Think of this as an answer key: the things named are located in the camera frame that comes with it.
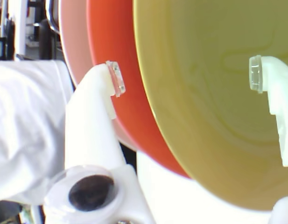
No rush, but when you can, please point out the white vertical post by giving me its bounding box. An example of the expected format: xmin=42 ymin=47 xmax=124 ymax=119
xmin=14 ymin=0 xmax=27 ymax=56

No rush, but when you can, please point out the orange plate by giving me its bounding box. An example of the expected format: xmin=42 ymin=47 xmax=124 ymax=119
xmin=59 ymin=0 xmax=193 ymax=180

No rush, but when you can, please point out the white T-shirt torso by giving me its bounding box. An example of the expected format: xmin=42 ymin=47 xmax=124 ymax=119
xmin=0 ymin=60 xmax=76 ymax=206

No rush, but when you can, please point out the yellow plate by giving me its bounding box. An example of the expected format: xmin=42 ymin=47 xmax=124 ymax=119
xmin=133 ymin=0 xmax=288 ymax=212

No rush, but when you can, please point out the chrome curved bar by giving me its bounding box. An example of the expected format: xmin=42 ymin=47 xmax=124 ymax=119
xmin=46 ymin=0 xmax=61 ymax=33

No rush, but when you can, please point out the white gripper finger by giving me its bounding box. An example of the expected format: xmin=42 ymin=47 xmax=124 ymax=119
xmin=248 ymin=55 xmax=288 ymax=169
xmin=43 ymin=60 xmax=156 ymax=224

